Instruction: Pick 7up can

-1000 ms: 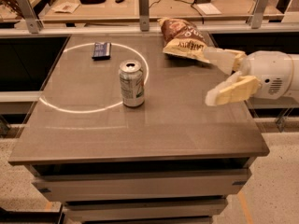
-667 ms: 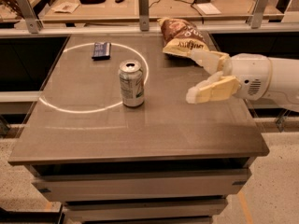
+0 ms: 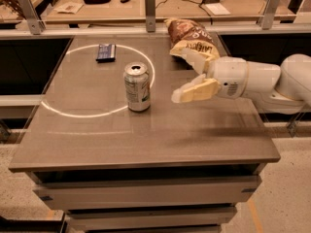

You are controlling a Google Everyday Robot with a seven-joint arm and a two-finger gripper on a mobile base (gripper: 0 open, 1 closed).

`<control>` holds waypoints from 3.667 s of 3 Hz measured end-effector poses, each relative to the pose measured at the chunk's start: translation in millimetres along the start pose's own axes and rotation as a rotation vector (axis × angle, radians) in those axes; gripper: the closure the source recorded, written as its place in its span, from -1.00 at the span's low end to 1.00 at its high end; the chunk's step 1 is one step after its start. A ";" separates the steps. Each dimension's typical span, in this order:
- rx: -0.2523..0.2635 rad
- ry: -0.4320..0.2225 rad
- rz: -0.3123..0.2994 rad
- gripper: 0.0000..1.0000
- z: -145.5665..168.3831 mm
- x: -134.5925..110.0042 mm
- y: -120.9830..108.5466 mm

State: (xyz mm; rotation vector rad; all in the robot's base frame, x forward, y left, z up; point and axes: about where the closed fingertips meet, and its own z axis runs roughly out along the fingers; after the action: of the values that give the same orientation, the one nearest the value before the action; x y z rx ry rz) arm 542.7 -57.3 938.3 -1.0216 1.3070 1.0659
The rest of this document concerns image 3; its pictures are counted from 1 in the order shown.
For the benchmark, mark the tan paper packet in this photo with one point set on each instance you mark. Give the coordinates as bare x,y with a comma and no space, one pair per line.
69,8

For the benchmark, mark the right metal bracket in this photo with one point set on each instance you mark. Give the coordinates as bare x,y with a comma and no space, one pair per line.
266,20

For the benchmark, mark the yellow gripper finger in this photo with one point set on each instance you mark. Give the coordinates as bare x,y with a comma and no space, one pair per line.
200,88
197,60

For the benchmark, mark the silver green 7up can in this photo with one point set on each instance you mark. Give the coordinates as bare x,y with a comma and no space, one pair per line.
137,86

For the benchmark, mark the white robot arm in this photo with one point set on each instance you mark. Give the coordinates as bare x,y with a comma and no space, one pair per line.
283,88

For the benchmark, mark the metal bracket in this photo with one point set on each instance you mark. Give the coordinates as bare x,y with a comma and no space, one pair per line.
150,13
35,24
266,20

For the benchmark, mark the grey drawer cabinet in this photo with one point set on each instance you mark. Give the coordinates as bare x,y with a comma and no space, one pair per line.
173,168

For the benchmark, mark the dark blue snack packet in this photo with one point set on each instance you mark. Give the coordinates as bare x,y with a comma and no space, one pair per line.
106,53

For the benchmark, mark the white paper sheet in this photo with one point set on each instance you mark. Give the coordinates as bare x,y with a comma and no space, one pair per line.
217,9

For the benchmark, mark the left metal bracket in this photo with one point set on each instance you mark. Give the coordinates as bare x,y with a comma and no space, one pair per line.
35,24

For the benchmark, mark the black pouch on desk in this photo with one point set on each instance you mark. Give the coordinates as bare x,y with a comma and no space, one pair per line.
95,2

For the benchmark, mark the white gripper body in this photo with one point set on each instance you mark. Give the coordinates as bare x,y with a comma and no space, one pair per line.
229,76

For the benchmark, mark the middle metal bracket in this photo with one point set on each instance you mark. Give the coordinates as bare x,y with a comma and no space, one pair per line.
150,13

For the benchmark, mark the brown yellow chip bag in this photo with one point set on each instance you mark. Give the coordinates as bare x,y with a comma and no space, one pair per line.
188,34

